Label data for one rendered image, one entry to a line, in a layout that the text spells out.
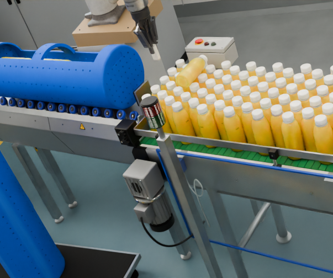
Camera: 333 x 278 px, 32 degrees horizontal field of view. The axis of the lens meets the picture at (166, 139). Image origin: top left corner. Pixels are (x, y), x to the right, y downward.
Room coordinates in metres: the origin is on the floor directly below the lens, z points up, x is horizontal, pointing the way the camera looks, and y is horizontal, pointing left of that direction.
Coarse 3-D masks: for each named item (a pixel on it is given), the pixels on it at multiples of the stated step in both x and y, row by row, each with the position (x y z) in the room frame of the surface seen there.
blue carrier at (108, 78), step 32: (0, 64) 2.73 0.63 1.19; (32, 64) 2.56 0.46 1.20; (64, 64) 2.42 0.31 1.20; (96, 64) 2.29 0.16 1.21; (128, 64) 2.34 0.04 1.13; (0, 96) 2.81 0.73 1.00; (32, 96) 2.58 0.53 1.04; (64, 96) 2.40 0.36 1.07; (96, 96) 2.25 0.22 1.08; (128, 96) 2.29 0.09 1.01
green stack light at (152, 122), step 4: (156, 116) 1.70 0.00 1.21; (160, 116) 1.71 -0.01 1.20; (164, 116) 1.73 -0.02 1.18; (148, 120) 1.72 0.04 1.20; (152, 120) 1.71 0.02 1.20; (156, 120) 1.70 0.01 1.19; (160, 120) 1.71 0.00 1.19; (164, 120) 1.72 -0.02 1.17; (148, 124) 1.73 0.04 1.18; (152, 124) 1.71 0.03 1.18; (156, 124) 1.70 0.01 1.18; (160, 124) 1.70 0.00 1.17; (164, 124) 1.71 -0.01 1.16; (152, 128) 1.71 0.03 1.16; (156, 128) 1.70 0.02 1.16
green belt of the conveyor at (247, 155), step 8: (144, 136) 2.10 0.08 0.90; (152, 144) 2.02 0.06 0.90; (176, 144) 1.96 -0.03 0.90; (192, 144) 1.92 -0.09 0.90; (200, 152) 1.85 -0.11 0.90; (208, 152) 1.83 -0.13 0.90; (216, 152) 1.81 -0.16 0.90; (224, 152) 1.79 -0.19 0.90; (232, 152) 1.77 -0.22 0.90; (240, 152) 1.75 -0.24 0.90; (248, 152) 1.74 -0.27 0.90; (256, 152) 1.72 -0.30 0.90; (256, 160) 1.68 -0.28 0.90; (264, 160) 1.66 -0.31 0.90; (272, 160) 1.65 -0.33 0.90; (280, 160) 1.63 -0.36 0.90; (288, 160) 1.61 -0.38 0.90; (296, 160) 1.60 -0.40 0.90; (304, 160) 1.58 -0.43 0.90; (312, 160) 1.56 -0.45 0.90; (312, 168) 1.52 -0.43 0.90; (320, 168) 1.51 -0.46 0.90; (328, 168) 1.49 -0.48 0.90
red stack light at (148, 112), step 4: (156, 104) 1.71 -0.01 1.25; (144, 108) 1.71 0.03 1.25; (148, 108) 1.71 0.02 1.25; (152, 108) 1.70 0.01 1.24; (156, 108) 1.71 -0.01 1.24; (160, 108) 1.72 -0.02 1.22; (144, 112) 1.72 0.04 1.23; (148, 112) 1.71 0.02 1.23; (152, 112) 1.70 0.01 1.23; (156, 112) 1.71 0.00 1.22; (160, 112) 1.71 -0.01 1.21; (148, 116) 1.71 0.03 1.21; (152, 116) 1.70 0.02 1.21
